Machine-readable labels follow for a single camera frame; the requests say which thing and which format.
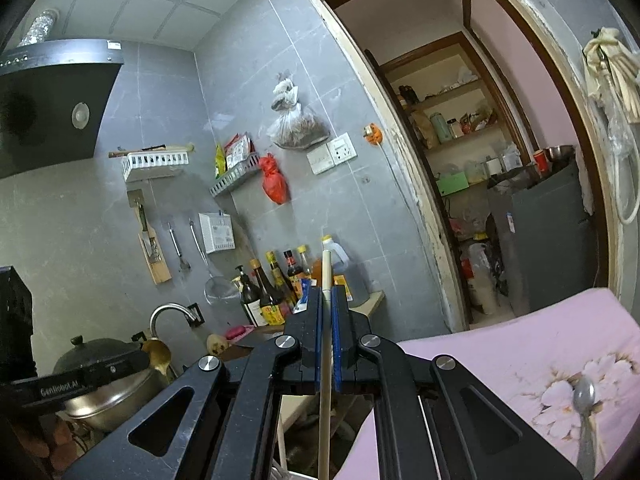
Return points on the wooden knife holder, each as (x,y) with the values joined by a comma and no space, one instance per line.
(155,260)

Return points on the golden ladle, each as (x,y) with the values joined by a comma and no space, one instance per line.
(157,357)

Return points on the black range hood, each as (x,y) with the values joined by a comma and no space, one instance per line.
(50,110)

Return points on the pale cap sauce bottle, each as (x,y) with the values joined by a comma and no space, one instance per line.
(304,260)

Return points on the orange wall hook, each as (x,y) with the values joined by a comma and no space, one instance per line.
(372,133)

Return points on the red plastic bag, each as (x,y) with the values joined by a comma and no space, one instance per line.
(274,182)

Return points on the green box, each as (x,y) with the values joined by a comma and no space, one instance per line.
(452,183)

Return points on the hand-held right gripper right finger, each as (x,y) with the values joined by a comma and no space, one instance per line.
(345,340)

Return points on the white wall basket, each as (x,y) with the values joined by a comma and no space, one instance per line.
(155,161)

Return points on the pink floral table cloth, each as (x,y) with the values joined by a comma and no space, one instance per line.
(475,360)

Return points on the metal wall shelf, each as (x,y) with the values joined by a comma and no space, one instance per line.
(232,180)

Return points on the white plastic bag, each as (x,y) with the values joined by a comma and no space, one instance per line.
(482,280)

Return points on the wooden cutting board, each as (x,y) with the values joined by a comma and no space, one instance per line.
(250,342)

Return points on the metal faucet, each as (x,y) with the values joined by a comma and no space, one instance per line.
(170,309)

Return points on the metal bowl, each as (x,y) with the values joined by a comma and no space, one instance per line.
(560,152)

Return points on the foil exhaust duct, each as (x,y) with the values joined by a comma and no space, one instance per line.
(40,27)

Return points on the clear bag of dried goods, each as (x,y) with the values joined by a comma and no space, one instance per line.
(297,127)

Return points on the hanging metal utensil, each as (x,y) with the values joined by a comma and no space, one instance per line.
(179,252)

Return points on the pink soap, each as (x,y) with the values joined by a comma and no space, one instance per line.
(235,332)

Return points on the orange packet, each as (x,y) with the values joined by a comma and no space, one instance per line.
(316,272)

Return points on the wooden door frame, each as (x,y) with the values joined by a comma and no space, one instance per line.
(550,50)

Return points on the red seasoning packet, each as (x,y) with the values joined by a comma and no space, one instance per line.
(239,150)

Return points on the white wall socket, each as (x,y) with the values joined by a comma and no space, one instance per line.
(332,154)

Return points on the large steel spoon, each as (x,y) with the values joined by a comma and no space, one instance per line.
(584,395)

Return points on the blue white tube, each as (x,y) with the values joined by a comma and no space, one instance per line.
(301,296)

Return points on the wooden shelf unit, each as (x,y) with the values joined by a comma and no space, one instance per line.
(450,95)

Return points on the black wall outlet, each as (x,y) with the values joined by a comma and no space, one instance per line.
(196,315)

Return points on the dark pump bottle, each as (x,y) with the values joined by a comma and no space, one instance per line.
(250,305)

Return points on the yellow sponge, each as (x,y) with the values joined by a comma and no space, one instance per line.
(217,345)

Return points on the green seasoning packet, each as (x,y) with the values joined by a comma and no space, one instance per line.
(220,160)

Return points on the grey appliance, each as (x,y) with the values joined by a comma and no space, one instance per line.
(545,240)

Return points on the white wall box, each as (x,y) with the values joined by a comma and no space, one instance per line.
(217,232)

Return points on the clear plastic bag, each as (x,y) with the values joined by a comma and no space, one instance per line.
(620,135)

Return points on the large oil jug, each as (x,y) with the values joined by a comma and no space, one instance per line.
(350,280)

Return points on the person's left hand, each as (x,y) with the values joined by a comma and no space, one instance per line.
(45,437)

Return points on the red cap sauce bottle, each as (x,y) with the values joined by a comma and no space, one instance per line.
(294,270)

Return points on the steel pot with lid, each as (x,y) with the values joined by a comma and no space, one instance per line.
(110,390)

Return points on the dark sauce bottle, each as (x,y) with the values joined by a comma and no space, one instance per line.
(280,280)

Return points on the yellow label sauce bottle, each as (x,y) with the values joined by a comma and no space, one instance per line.
(270,305)

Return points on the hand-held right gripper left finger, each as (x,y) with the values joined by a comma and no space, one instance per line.
(310,330)

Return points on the green canister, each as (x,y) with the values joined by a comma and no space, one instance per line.
(440,127)

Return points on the wooden chopstick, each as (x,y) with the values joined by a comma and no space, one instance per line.
(326,270)

